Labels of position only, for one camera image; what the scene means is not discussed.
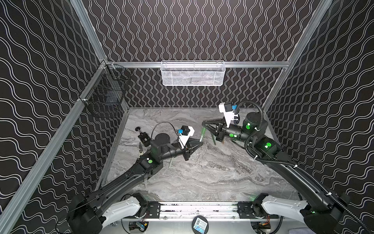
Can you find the white wire mesh basket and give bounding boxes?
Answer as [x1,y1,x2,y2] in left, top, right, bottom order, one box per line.
[160,60,226,86]

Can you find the grey cloth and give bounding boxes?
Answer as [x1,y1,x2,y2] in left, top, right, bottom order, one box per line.
[292,228,315,234]

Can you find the small black clamp vise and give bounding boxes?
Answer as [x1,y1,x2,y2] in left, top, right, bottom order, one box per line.
[135,126,151,147]

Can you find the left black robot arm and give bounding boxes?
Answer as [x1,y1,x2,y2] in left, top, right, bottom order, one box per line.
[66,133,203,234]

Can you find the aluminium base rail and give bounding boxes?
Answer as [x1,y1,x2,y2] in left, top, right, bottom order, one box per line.
[122,201,299,221]

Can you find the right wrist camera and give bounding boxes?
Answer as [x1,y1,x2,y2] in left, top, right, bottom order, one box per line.
[218,102,240,128]

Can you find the yellow handled scissors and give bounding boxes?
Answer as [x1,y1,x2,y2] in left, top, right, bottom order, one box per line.
[138,142,144,157]

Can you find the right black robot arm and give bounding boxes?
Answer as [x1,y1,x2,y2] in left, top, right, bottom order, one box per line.
[202,100,372,234]

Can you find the black wire basket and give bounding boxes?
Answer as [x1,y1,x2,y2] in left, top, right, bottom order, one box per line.
[83,64,133,119]

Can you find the round black labelled disc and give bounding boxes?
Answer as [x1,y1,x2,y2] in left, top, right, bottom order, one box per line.
[191,215,209,234]

